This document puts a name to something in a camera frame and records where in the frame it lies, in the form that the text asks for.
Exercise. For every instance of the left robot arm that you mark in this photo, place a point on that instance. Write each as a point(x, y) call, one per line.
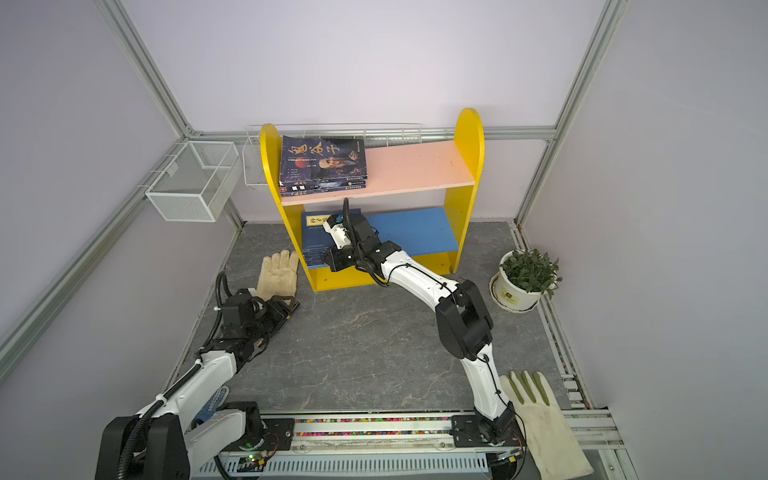
point(192, 390)

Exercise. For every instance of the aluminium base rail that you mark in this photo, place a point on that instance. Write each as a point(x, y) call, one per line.
point(377, 444)

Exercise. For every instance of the white wire rack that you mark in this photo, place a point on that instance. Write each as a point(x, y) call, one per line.
point(373, 135)

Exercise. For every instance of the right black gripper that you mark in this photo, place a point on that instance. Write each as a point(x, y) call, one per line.
point(335, 254)

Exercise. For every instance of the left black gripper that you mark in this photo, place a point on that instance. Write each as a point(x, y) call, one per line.
point(279, 311)

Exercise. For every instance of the beige work glove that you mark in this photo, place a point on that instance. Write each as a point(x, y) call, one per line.
point(278, 275)

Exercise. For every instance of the purple book with old man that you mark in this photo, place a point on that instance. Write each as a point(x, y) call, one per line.
point(298, 191)

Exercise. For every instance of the yellow wooden bookshelf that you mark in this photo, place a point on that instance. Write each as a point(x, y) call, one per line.
point(419, 196)

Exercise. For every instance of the white mesh basket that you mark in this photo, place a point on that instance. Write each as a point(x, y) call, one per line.
point(197, 181)

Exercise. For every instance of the blue knit glove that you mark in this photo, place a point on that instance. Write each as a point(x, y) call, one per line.
point(216, 401)

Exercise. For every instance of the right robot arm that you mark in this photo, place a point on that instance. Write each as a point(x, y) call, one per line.
point(463, 321)

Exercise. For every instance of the dark wolf cover book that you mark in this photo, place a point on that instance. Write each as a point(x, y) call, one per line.
point(325, 184)

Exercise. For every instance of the white cloth glove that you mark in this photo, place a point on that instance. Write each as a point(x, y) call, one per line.
point(551, 441)

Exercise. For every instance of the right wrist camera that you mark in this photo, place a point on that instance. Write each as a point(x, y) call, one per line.
point(334, 226)

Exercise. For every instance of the potted green plant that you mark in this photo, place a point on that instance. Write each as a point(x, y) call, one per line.
point(523, 278)

